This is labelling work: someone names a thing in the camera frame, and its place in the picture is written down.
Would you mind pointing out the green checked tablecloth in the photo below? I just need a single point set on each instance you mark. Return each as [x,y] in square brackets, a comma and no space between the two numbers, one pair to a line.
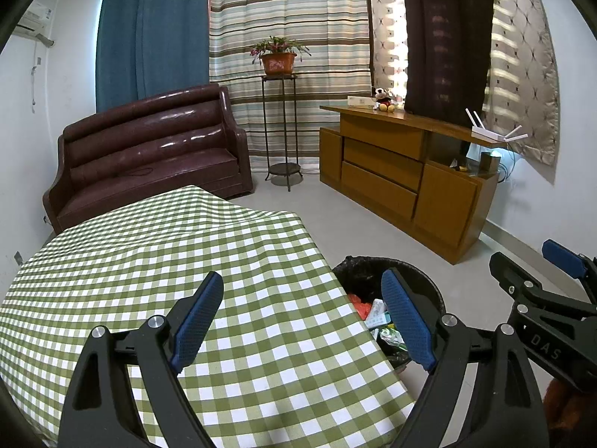
[140,266]

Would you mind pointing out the red plastic bag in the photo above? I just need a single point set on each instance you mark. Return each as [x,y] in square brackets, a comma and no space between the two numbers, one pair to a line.
[361,307]

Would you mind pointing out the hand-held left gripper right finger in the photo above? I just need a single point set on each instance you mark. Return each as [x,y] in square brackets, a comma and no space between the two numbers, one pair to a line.
[405,317]

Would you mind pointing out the striped curtain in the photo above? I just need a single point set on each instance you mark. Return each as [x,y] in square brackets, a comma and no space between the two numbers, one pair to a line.
[289,4]

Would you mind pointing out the white router with antennas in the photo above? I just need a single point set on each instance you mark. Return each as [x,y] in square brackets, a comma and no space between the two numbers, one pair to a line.
[487,134]

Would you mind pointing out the white packet with red print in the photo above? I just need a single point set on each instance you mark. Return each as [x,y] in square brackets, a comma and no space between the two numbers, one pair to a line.
[378,315]

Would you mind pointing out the blue curtain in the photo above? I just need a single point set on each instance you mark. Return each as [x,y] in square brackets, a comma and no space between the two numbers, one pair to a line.
[149,32]

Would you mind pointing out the white flat box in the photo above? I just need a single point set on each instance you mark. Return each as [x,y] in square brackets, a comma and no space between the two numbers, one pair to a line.
[361,101]

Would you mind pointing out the white air conditioner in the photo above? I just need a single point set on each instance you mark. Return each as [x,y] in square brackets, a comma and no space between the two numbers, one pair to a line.
[35,23]

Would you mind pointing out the wooden cabinet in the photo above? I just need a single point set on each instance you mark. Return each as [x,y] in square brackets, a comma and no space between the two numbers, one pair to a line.
[382,172]

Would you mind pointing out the beige patterned curtain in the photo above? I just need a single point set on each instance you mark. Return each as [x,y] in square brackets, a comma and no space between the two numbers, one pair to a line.
[522,65]

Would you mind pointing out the plush mouse toy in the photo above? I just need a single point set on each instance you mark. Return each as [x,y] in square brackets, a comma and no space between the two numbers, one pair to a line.
[384,100]

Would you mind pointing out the potted plant in orange pot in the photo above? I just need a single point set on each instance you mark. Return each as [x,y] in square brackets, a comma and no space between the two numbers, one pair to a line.
[278,63]

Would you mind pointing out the dark brown curtain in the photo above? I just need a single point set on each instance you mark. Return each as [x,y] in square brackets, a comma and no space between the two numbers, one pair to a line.
[443,32]

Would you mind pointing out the black metal plant stand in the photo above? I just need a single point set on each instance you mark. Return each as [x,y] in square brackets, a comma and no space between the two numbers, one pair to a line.
[283,170]

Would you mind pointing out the person's right forearm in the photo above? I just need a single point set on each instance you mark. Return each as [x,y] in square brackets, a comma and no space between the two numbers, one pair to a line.
[571,415]

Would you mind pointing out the small black device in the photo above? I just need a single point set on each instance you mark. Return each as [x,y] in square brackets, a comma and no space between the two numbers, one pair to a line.
[489,162]

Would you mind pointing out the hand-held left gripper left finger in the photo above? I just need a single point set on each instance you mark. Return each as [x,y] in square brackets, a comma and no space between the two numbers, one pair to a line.
[198,322]

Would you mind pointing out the brown leather sofa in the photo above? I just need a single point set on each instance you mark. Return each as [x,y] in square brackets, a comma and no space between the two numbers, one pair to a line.
[154,149]

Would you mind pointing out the bin with black liner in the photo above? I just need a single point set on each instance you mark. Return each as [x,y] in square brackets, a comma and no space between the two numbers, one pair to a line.
[410,273]

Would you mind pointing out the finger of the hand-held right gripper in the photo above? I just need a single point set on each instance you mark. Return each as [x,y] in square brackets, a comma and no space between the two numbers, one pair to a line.
[506,270]
[566,259]

